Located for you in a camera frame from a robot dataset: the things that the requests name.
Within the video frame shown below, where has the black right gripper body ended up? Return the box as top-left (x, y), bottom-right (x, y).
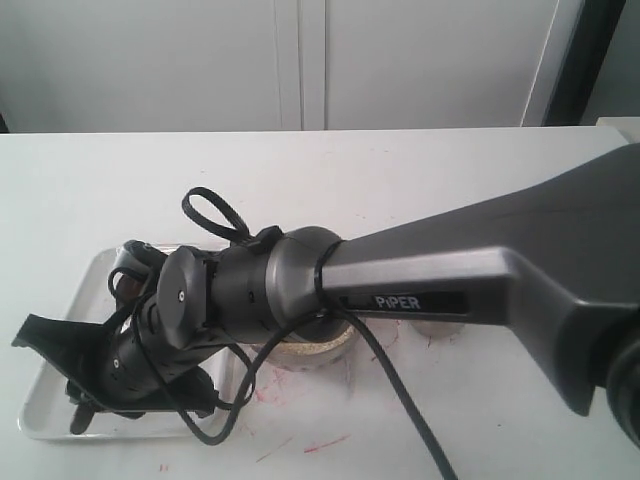
top-left (97, 289), bottom-right (220, 400)

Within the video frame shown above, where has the brown wooden spoon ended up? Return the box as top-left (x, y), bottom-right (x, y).
top-left (70, 274), bottom-right (143, 435)

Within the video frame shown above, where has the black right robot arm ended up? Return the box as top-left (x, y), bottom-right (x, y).
top-left (13, 144), bottom-right (639, 441)

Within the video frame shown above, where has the steel bowl of rice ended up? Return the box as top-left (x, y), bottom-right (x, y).
top-left (266, 326), bottom-right (359, 372)

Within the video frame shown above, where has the stainless steel cup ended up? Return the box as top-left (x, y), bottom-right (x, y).
top-left (410, 321), bottom-right (464, 340)

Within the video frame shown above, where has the white rectangular plastic tray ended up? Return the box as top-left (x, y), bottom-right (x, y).
top-left (19, 247), bottom-right (235, 441)

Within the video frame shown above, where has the white cabinet behind table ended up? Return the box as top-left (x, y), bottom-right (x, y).
top-left (1, 1), bottom-right (582, 133)

